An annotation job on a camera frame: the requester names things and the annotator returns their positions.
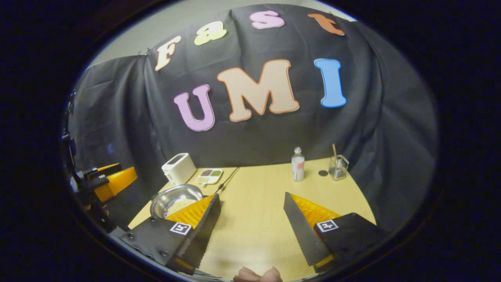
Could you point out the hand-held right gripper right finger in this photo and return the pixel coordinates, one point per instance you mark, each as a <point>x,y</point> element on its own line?
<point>299,231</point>

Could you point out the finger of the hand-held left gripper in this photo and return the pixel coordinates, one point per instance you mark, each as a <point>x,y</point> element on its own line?
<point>117,184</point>
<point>103,170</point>

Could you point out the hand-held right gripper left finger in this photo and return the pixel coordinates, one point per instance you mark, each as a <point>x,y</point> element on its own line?
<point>203,231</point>

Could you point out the pile of yellow soybeans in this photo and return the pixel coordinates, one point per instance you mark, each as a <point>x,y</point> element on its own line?
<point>182,205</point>

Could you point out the white divided dish of beans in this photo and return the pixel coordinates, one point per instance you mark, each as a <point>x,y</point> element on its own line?
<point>209,176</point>

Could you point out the white toaster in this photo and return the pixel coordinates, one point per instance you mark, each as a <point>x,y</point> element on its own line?
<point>178,168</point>

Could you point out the clear plastic bottle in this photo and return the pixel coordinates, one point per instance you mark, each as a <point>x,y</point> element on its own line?
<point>298,166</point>

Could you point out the small glass cup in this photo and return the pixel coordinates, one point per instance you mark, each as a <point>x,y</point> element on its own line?
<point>338,171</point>

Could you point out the wooden stick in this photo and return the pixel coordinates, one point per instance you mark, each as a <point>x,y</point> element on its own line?
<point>335,152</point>

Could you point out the black backdrop cloth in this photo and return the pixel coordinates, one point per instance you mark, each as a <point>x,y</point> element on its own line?
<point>266,137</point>

